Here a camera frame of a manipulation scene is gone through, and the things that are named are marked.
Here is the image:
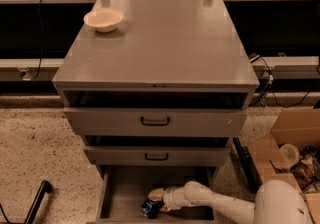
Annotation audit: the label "black metal leg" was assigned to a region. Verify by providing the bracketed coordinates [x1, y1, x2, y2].
[233, 137, 258, 193]

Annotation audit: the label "black power cable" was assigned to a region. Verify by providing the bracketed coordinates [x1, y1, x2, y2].
[33, 0, 54, 81]

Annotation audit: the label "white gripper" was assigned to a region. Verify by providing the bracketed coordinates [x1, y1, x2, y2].
[148, 186, 189, 212]

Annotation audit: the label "brown cardboard box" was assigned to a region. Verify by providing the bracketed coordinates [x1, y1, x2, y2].
[248, 109, 320, 224]

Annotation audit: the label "clear plastic cup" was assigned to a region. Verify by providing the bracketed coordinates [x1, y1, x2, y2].
[280, 143, 300, 169]

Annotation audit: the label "grey middle drawer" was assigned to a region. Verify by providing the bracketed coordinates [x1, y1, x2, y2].
[84, 146, 229, 167]

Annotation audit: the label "black cables at right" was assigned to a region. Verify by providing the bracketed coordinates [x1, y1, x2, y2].
[249, 53, 314, 109]

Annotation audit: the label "black metal bar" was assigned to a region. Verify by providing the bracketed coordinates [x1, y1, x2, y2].
[24, 180, 52, 224]

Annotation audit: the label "grey drawer cabinet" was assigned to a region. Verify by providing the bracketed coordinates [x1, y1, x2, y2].
[52, 0, 260, 224]

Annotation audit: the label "grey top drawer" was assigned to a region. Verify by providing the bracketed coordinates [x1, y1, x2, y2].
[64, 108, 247, 137]

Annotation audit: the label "grey open bottom drawer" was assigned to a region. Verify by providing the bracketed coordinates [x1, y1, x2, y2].
[95, 166, 218, 224]

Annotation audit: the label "white paper bowl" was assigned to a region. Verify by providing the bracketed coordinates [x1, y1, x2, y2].
[83, 8, 124, 33]

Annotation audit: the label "blue pepsi can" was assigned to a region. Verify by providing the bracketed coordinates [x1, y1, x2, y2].
[140, 198, 163, 219]

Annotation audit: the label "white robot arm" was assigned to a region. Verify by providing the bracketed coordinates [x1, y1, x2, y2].
[141, 180, 313, 224]

